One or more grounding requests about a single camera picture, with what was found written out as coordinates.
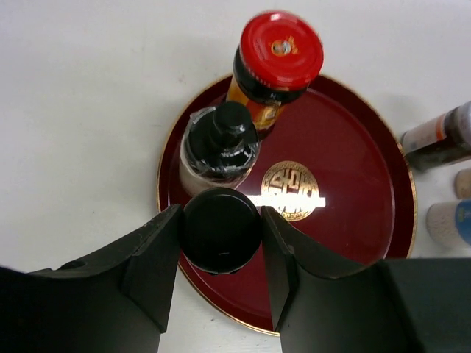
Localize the red-lid chili sauce jar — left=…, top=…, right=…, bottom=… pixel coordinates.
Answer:
left=226, top=10, right=324, bottom=140

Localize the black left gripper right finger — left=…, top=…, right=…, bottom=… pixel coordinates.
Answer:
left=261, top=207, right=470, bottom=352

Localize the round red lacquer tray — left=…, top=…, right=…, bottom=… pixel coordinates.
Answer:
left=156, top=75, right=417, bottom=335

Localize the black-cap white powder bottle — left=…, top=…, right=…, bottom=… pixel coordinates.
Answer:
left=179, top=101, right=261, bottom=196

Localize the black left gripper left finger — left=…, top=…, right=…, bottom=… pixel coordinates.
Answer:
left=1, top=205, right=183, bottom=352

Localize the small black-lid spice jar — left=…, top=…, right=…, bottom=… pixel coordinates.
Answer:
left=179, top=188, right=261, bottom=275

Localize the white-lid dark sauce jar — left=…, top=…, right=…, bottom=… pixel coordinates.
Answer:
left=400, top=102, right=470, bottom=172

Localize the pink-lid jar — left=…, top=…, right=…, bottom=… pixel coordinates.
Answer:
left=454, top=168, right=471, bottom=199

